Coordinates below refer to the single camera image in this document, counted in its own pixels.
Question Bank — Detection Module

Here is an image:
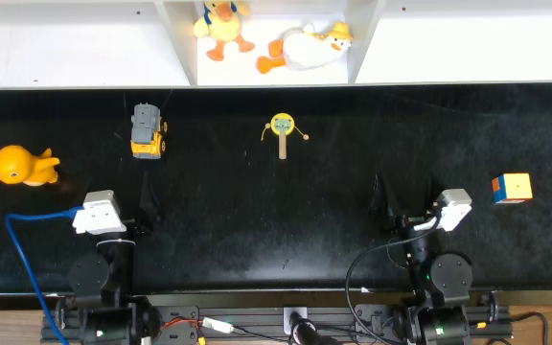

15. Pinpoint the white plush duck yellow hat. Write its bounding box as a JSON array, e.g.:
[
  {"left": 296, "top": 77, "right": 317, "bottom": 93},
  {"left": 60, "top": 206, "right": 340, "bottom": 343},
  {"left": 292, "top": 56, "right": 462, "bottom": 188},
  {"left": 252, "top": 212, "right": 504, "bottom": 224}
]
[{"left": 256, "top": 20, "right": 355, "bottom": 76}]

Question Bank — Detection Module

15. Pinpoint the yellow rubber duck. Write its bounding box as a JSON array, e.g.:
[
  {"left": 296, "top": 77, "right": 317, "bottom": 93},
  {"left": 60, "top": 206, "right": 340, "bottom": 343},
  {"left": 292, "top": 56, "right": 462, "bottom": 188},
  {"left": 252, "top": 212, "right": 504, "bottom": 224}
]
[{"left": 0, "top": 145, "right": 61, "bottom": 188}]

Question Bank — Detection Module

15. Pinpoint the white shelf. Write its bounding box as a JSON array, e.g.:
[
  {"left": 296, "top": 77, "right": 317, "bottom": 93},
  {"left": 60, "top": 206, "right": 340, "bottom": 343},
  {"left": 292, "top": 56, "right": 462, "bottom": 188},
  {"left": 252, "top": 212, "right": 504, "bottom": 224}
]
[{"left": 0, "top": 0, "right": 552, "bottom": 91}]

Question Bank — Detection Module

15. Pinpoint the grey and yellow toy truck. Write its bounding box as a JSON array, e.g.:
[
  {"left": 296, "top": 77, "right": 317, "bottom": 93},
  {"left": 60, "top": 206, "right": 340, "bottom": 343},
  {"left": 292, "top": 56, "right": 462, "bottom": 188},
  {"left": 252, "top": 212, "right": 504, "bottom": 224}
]
[{"left": 129, "top": 103, "right": 169, "bottom": 160}]

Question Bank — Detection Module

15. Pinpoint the blue cable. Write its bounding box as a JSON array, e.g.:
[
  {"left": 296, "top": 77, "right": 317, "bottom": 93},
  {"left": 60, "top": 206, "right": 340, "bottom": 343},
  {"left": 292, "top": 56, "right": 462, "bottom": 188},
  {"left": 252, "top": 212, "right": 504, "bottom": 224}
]
[{"left": 4, "top": 205, "right": 85, "bottom": 345}]

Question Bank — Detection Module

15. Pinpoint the mounting rail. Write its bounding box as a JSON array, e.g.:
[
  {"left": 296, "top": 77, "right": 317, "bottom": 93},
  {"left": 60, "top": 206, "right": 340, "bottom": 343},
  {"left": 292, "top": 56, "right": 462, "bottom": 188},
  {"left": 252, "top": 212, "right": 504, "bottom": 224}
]
[{"left": 40, "top": 289, "right": 550, "bottom": 345}]

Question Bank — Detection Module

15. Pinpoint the yellow wooden rattle drum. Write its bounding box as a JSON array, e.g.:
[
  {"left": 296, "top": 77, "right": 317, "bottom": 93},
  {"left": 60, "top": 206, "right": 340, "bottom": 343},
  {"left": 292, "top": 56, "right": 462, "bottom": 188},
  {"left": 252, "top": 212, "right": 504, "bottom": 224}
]
[{"left": 260, "top": 112, "right": 311, "bottom": 161}]

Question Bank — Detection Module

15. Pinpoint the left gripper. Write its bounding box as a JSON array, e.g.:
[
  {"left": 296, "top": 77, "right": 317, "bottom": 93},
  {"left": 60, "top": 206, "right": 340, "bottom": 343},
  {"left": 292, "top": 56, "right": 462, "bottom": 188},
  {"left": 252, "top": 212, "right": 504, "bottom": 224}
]
[{"left": 122, "top": 170, "right": 161, "bottom": 237}]

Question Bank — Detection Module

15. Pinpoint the many-coloured puzzle cube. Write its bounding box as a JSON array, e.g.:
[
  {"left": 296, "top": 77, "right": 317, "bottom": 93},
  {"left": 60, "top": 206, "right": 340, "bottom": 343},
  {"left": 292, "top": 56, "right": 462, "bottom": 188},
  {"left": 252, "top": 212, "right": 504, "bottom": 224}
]
[{"left": 491, "top": 172, "right": 534, "bottom": 205}]

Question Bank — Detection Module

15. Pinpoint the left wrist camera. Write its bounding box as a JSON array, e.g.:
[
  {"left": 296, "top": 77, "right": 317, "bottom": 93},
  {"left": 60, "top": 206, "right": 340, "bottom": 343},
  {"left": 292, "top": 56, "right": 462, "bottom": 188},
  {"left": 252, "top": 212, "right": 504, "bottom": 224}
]
[{"left": 72, "top": 190, "right": 127, "bottom": 236}]

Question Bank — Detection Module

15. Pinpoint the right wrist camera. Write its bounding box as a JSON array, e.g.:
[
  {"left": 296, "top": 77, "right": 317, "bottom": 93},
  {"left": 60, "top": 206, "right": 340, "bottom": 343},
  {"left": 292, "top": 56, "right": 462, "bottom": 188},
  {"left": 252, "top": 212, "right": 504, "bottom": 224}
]
[{"left": 431, "top": 188, "right": 473, "bottom": 233}]

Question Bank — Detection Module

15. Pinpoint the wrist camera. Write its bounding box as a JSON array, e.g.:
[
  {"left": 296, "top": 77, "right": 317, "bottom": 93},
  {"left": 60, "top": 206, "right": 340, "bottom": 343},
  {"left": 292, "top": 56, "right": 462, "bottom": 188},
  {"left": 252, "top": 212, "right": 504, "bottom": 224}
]
[
  {"left": 72, "top": 190, "right": 127, "bottom": 236},
  {"left": 431, "top": 188, "right": 473, "bottom": 233}
]

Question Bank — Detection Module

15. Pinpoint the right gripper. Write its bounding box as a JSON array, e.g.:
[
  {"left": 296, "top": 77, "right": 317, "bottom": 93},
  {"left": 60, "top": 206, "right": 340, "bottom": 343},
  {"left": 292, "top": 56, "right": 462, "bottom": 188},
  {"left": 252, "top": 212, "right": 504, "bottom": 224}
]
[{"left": 369, "top": 172, "right": 443, "bottom": 234}]

